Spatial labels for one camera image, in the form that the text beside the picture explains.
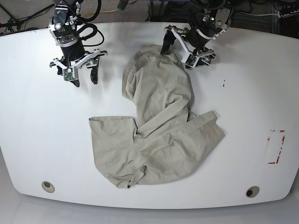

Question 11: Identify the left table grommet hole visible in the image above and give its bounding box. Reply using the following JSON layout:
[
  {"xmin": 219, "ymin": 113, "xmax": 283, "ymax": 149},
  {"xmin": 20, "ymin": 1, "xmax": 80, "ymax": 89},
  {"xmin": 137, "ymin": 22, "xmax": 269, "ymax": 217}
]
[{"xmin": 42, "ymin": 181, "xmax": 55, "ymax": 193}]

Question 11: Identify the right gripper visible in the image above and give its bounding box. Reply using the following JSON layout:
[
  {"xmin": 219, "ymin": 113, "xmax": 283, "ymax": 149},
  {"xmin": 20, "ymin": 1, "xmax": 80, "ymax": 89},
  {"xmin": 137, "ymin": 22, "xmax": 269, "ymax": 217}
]
[{"xmin": 57, "ymin": 42, "xmax": 100, "ymax": 87}]

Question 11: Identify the table grommet hole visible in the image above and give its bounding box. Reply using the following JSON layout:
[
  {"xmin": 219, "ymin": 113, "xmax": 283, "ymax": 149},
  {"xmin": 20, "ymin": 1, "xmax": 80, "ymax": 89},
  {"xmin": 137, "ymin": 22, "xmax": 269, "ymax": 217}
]
[
  {"xmin": 246, "ymin": 186, "xmax": 260, "ymax": 198},
  {"xmin": 42, "ymin": 181, "xmax": 55, "ymax": 193}
]

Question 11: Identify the yellow cable on floor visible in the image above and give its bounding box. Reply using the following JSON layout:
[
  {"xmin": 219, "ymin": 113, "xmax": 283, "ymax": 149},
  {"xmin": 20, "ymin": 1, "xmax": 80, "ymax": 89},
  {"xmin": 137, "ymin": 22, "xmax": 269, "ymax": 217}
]
[{"xmin": 83, "ymin": 8, "xmax": 119, "ymax": 19}]

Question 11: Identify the beige T-shirt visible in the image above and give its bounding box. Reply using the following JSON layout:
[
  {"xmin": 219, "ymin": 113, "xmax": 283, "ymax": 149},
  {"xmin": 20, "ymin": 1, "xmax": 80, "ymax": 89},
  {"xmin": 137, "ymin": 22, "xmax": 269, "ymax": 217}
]
[{"xmin": 89, "ymin": 45, "xmax": 225, "ymax": 189}]

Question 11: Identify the red tape rectangle marking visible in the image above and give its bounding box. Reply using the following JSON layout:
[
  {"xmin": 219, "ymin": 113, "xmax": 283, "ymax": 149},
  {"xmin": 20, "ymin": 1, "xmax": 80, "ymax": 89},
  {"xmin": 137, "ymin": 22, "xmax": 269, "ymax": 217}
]
[{"xmin": 265, "ymin": 130, "xmax": 285, "ymax": 165}]

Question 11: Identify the white power strip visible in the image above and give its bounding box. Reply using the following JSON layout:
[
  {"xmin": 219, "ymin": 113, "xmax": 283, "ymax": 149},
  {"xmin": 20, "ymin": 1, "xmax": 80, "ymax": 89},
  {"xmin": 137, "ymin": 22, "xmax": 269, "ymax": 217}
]
[{"xmin": 278, "ymin": 2, "xmax": 299, "ymax": 18}]

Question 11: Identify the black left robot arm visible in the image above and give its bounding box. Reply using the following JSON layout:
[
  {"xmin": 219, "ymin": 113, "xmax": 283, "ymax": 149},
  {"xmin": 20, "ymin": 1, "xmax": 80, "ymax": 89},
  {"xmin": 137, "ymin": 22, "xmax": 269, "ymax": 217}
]
[{"xmin": 160, "ymin": 0, "xmax": 232, "ymax": 69}]

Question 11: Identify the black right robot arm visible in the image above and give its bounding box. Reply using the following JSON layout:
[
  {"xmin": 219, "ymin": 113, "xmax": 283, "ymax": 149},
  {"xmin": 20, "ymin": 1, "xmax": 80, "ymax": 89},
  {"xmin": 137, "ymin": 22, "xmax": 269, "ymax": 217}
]
[{"xmin": 48, "ymin": 0, "xmax": 107, "ymax": 87}]

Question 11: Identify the right table grommet hole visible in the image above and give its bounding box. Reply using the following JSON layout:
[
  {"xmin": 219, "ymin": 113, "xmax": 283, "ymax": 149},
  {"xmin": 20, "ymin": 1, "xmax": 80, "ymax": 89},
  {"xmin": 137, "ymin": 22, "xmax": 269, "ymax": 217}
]
[{"xmin": 246, "ymin": 186, "xmax": 260, "ymax": 198}]

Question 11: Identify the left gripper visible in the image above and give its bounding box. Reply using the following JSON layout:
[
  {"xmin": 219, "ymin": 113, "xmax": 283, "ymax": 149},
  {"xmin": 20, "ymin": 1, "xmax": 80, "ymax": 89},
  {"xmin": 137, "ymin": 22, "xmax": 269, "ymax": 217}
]
[{"xmin": 160, "ymin": 27, "xmax": 215, "ymax": 69}]

